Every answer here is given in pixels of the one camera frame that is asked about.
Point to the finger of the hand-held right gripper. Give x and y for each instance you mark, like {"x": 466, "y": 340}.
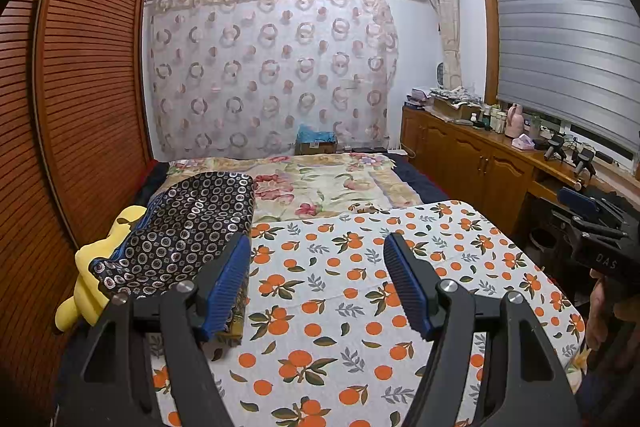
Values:
{"x": 577, "y": 199}
{"x": 595, "y": 229}

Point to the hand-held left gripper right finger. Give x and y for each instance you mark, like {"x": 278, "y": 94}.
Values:
{"x": 407, "y": 287}

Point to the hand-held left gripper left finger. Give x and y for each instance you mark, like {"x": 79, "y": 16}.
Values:
{"x": 227, "y": 287}

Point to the navy circle-patterned satin top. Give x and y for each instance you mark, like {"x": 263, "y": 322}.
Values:
{"x": 185, "y": 227}

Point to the person's right hand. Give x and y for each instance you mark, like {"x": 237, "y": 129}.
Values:
{"x": 597, "y": 312}

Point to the black handheld device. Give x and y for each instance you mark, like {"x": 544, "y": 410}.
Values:
{"x": 584, "y": 162}
{"x": 552, "y": 149}

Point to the brown patterned folded cloth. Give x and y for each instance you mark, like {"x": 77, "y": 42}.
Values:
{"x": 234, "y": 329}

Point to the pink tissue box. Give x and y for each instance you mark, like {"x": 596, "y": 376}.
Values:
{"x": 524, "y": 142}

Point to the wooden sideboard cabinet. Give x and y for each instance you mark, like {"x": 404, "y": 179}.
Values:
{"x": 500, "y": 172}

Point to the orange fruit print sheet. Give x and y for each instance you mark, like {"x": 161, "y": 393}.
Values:
{"x": 325, "y": 307}

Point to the green bottle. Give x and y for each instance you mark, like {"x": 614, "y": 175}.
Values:
{"x": 535, "y": 123}

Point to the white bottles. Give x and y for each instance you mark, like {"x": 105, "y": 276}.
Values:
{"x": 497, "y": 119}

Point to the floral bed sheet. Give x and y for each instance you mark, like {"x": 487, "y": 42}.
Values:
{"x": 320, "y": 187}

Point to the yellow plush toy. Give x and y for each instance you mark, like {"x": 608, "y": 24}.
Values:
{"x": 87, "y": 267}

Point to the grey window blind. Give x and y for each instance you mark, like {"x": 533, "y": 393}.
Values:
{"x": 565, "y": 47}

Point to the cluttered cardboard box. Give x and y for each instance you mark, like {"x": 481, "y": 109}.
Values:
{"x": 452, "y": 104}

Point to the small cardboard box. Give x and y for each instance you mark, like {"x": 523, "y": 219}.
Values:
{"x": 315, "y": 148}

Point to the small desk fan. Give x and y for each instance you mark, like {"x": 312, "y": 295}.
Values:
{"x": 442, "y": 74}

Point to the purple box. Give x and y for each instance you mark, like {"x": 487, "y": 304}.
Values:
{"x": 417, "y": 97}

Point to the circle-patterned sheer curtain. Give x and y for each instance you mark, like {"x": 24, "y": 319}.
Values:
{"x": 270, "y": 72}

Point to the beige tied curtain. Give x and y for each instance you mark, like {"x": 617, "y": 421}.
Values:
{"x": 447, "y": 17}

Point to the wooden window frame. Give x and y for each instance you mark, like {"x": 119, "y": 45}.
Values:
{"x": 487, "y": 32}

